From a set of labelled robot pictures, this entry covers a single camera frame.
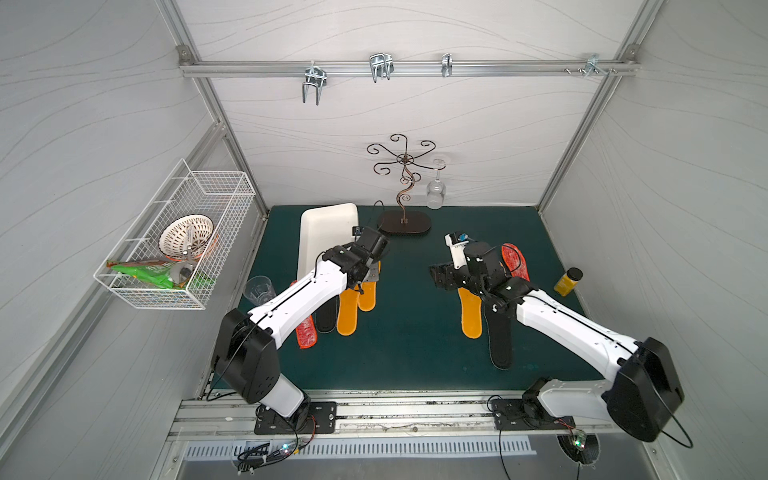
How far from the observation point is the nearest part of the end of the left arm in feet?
1.91

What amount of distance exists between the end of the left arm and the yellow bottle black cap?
626 mm

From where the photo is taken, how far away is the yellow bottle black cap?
918 millimetres
